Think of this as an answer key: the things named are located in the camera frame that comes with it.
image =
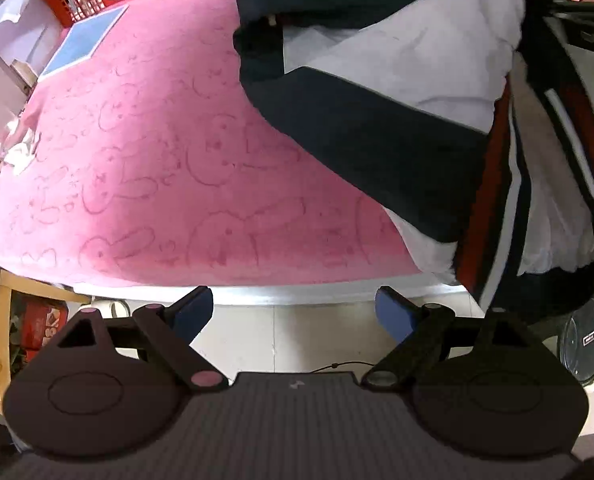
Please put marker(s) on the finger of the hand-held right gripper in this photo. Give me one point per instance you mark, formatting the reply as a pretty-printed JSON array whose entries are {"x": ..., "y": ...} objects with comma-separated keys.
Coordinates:
[{"x": 587, "y": 25}]

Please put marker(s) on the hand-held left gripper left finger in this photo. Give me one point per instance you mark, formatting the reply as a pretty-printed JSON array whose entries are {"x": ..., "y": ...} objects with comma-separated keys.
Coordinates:
[{"x": 194, "y": 310}]

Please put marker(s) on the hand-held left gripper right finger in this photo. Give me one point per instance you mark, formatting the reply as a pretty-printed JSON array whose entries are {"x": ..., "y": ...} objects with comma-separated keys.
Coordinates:
[{"x": 396, "y": 310}]

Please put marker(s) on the white and navy jacket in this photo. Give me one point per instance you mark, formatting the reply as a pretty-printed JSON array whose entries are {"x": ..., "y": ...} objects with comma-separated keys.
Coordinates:
[{"x": 377, "y": 125}]

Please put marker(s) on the pink rabbit-print blanket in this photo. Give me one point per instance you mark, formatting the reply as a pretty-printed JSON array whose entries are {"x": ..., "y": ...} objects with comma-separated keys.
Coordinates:
[{"x": 152, "y": 135}]

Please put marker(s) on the round black appliance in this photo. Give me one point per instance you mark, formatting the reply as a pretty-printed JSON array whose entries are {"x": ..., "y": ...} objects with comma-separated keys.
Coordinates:
[{"x": 587, "y": 340}]

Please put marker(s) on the white crumpled tissue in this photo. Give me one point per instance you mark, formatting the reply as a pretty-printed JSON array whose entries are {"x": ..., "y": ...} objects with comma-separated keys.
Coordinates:
[{"x": 19, "y": 152}]

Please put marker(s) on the blue paper sheet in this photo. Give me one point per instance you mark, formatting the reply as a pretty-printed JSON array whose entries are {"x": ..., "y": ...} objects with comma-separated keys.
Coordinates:
[{"x": 82, "y": 42}]

